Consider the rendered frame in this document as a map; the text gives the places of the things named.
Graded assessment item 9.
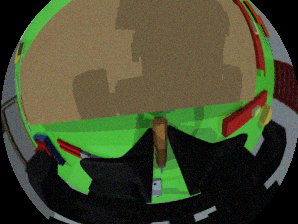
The tan panel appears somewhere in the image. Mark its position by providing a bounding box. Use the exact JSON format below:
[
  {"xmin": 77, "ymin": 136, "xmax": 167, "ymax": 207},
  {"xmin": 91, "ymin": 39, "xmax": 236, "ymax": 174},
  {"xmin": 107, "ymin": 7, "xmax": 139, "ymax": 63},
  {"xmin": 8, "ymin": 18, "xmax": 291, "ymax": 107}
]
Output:
[{"xmin": 19, "ymin": 0, "xmax": 257, "ymax": 127}]

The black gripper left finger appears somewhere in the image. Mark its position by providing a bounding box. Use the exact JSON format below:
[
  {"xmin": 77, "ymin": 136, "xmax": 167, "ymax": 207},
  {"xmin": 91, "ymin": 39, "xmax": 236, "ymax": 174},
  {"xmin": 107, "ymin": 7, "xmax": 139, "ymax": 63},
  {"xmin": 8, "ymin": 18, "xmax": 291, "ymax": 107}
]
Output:
[{"xmin": 80, "ymin": 127, "xmax": 154, "ymax": 202}]

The blue tray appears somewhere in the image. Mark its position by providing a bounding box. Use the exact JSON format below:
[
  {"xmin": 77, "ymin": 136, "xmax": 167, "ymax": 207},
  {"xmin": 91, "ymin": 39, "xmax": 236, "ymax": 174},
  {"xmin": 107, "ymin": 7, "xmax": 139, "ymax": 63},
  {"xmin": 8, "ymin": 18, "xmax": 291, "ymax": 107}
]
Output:
[{"xmin": 33, "ymin": 133, "xmax": 67, "ymax": 167}]

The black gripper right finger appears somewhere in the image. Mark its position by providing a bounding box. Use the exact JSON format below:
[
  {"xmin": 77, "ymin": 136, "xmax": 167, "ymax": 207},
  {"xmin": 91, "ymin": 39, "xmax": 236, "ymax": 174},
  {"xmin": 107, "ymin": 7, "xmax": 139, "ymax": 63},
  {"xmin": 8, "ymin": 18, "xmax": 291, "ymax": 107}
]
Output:
[{"xmin": 168, "ymin": 125, "xmax": 247, "ymax": 196}]

